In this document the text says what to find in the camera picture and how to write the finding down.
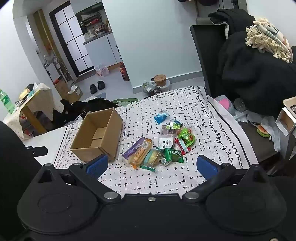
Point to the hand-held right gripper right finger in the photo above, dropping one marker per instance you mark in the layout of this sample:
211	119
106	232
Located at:
207	166

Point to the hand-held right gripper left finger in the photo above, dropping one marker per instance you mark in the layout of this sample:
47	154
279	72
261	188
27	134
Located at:
97	165

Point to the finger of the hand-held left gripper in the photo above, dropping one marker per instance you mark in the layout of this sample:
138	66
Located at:
38	150

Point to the red stick packet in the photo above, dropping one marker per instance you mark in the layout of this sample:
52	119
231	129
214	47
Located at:
181	147

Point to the dark green snack packet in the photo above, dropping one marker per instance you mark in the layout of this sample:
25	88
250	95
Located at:
173	154

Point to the green plum packet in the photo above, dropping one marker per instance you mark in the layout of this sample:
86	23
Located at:
186	136

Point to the cardboard box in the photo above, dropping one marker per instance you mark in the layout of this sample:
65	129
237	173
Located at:
114	132

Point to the purple bread packet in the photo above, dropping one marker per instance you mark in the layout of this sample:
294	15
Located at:
136	151

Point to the green stick packet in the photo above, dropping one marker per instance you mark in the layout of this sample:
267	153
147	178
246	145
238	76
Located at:
148	168

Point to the small avocado print packet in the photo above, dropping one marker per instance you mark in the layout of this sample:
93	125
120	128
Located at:
173	125

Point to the yellow cake packet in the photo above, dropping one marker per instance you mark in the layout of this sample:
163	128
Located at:
152	158

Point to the blue snack packet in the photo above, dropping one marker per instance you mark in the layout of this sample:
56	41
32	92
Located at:
160	117

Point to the white bed sheet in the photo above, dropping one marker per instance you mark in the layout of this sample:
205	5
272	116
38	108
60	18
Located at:
46	139

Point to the pile of black clothes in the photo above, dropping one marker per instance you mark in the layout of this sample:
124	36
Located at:
69	113

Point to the wooden side table with cloth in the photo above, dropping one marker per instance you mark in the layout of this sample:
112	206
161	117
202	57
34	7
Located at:
44	97

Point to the green bottle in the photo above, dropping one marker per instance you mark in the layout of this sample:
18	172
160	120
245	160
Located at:
6	102

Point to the black bag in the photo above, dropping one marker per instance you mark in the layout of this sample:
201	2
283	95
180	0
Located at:
97	104

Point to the black haired doll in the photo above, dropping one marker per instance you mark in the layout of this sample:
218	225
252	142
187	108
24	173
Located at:
29	88

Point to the pink plush item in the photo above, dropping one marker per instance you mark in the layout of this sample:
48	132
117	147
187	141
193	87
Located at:
223	103

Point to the brown carton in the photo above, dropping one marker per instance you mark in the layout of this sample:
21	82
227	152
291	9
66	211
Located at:
61	89

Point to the burger toy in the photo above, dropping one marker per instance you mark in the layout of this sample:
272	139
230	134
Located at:
263	131

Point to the floor carton with tissue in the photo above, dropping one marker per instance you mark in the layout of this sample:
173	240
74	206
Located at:
75	94

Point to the green rug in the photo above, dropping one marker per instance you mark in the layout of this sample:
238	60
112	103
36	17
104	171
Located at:
124	101

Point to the white plastic bag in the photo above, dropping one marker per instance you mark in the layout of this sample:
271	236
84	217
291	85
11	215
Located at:
269	126

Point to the white side cabinet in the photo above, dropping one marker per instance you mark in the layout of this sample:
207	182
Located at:
52	69

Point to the white box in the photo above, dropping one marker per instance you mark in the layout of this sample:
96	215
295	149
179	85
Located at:
281	115

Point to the clear plastic container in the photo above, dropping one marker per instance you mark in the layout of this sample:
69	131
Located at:
167	85

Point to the white fan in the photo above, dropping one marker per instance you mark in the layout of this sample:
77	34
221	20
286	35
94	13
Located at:
56	60

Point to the clear plastic bag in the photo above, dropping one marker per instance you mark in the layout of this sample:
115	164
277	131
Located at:
149	87

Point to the red drink bottle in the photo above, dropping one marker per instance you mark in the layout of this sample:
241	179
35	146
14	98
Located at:
124	71

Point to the brown paper bowl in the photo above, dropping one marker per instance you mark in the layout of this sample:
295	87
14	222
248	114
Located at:
160	80

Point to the black coat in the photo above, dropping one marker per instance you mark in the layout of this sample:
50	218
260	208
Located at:
254	76

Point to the white kitchen cabinet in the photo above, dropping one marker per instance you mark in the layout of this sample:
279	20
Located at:
99	51

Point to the black upright panel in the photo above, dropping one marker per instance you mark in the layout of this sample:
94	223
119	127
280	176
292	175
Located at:
205	51

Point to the black framed sliding door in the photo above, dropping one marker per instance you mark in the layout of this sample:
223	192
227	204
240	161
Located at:
69	34

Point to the row of kitchen bottles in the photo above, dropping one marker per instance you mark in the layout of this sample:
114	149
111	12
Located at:
98	29

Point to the fringed cloth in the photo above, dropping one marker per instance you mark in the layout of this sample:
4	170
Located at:
266	34

